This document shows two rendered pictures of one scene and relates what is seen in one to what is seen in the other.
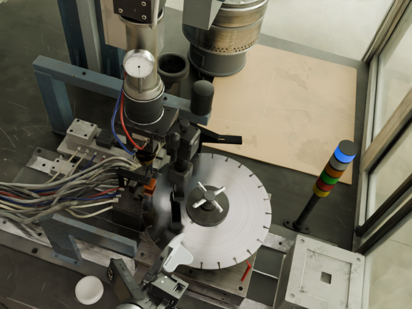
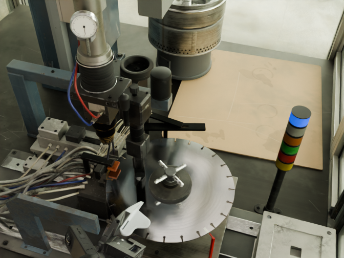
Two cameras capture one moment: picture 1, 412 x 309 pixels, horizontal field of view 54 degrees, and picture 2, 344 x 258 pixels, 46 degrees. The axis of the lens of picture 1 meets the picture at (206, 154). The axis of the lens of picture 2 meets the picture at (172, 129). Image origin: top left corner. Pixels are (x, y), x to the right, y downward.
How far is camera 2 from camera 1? 0.18 m
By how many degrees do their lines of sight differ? 10
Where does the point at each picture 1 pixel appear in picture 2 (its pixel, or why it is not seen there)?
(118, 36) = (69, 12)
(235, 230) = (198, 206)
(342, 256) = (312, 230)
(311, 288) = not seen: outside the picture
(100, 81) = (67, 77)
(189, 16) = (143, 7)
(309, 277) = (278, 251)
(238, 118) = (206, 114)
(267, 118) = (234, 113)
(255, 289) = not seen: outside the picture
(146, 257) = not seen: hidden behind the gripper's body
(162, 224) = (125, 202)
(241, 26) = (201, 26)
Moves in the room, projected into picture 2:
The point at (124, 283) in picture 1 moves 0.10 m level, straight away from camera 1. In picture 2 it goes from (80, 244) to (72, 201)
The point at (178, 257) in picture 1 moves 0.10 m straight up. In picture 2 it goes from (135, 221) to (133, 192)
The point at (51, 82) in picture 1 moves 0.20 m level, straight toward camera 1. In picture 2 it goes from (23, 83) to (35, 125)
